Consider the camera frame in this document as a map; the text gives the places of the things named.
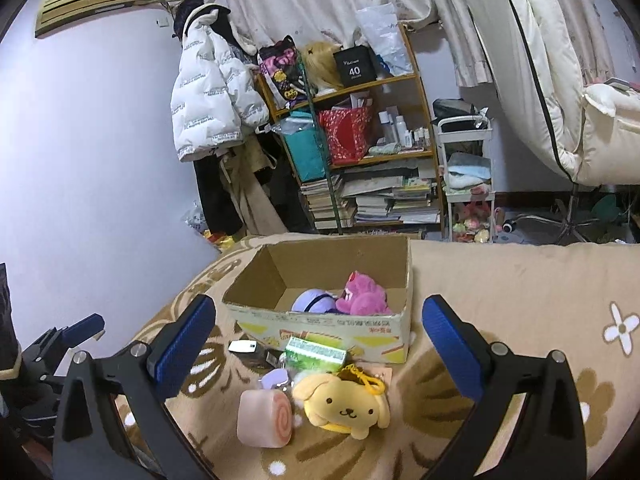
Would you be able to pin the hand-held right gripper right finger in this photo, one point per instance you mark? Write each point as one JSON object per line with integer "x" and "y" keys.
{"x": 451, "y": 355}

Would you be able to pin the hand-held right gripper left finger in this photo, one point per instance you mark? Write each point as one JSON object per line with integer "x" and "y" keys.
{"x": 184, "y": 342}

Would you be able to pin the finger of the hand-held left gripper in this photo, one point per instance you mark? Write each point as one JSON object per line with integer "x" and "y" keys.
{"x": 39, "y": 400}
{"x": 84, "y": 328}

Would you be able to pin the small purple plush pendant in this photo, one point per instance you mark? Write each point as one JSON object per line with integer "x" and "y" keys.
{"x": 274, "y": 380}

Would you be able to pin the pink swirl roll plush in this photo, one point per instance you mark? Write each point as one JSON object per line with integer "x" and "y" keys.
{"x": 265, "y": 417}

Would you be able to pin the yellow dog plush toy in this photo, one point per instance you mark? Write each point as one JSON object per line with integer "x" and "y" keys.
{"x": 345, "y": 407}

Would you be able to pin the cardboard box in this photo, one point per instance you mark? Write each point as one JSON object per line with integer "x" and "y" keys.
{"x": 320, "y": 327}

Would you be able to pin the small white device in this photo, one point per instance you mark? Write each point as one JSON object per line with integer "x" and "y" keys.
{"x": 242, "y": 346}

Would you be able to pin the small dark object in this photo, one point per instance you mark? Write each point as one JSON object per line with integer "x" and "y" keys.
{"x": 264, "y": 357}

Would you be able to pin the pink bear plush toy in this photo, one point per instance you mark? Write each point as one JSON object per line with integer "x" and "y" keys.
{"x": 362, "y": 295}

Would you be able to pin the bag of colourful packets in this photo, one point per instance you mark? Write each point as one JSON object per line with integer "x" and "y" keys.
{"x": 210, "y": 232}

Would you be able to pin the green packet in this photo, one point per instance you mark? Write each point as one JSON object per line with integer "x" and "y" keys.
{"x": 315, "y": 354}

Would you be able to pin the round purple plush toy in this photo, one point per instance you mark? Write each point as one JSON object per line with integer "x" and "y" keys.
{"x": 310, "y": 301}

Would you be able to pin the pile of small plush toys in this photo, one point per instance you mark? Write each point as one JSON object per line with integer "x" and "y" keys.
{"x": 472, "y": 222}

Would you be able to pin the black garment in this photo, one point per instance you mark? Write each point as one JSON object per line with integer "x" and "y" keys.
{"x": 215, "y": 195}

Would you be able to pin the beige coat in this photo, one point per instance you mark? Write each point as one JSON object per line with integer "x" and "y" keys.
{"x": 252, "y": 190}

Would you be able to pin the stack of books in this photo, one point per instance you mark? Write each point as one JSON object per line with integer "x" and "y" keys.
{"x": 385, "y": 200}

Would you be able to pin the folded blue and white cloths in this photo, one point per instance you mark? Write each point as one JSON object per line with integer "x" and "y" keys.
{"x": 467, "y": 170}

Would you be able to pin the white trolley cart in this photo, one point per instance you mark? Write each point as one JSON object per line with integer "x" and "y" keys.
{"x": 487, "y": 140}

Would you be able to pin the teal bag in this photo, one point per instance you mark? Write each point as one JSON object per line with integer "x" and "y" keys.
{"x": 305, "y": 152}

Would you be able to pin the row of white cosmetic bottles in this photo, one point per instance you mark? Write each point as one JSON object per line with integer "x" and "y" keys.
{"x": 402, "y": 130}

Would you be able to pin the green pole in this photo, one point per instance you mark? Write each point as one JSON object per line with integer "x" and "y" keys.
{"x": 320, "y": 150}

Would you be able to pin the red gift bag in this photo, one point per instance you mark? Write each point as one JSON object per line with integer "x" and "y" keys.
{"x": 345, "y": 135}

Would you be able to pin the wooden shelf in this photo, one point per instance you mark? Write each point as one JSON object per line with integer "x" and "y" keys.
{"x": 425, "y": 110}

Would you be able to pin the white puffer jacket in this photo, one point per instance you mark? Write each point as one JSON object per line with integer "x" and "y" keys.
{"x": 207, "y": 95}

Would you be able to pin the pink and black patterned bag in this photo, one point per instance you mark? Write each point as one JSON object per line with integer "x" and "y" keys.
{"x": 280, "y": 67}

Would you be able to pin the cream padded office chair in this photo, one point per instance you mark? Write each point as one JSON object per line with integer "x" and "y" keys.
{"x": 550, "y": 75}

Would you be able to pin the black box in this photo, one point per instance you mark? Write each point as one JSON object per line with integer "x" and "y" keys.
{"x": 355, "y": 67}

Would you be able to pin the blonde wig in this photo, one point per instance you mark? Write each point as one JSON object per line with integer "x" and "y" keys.
{"x": 322, "y": 67}

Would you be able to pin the beige striped curtain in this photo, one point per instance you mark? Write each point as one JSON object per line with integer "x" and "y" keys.
{"x": 465, "y": 35}

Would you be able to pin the white plastic bag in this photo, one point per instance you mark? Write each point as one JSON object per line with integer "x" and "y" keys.
{"x": 382, "y": 35}

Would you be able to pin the black cloth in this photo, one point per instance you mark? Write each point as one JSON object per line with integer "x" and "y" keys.
{"x": 187, "y": 15}

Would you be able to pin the yellowed wall air conditioner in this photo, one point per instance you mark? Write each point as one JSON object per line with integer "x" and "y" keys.
{"x": 85, "y": 2}

